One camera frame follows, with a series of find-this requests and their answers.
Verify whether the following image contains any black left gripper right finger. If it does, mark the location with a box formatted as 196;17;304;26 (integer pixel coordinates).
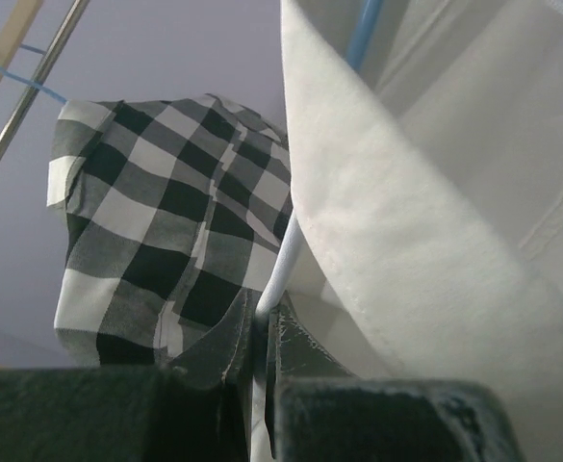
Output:
265;296;525;462

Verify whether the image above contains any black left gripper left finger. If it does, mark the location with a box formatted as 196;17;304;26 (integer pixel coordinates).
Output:
0;290;253;461

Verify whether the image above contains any black white checkered shirt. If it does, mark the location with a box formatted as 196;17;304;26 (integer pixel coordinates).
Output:
47;93;292;366

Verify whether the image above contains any light blue wire hanger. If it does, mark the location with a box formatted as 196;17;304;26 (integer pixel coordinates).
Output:
249;0;386;462

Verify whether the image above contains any blue hanger under checkered shirt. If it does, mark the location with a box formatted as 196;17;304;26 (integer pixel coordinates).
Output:
0;44;67;105

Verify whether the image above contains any wooden clothes rack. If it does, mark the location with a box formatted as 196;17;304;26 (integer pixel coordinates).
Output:
0;0;92;208

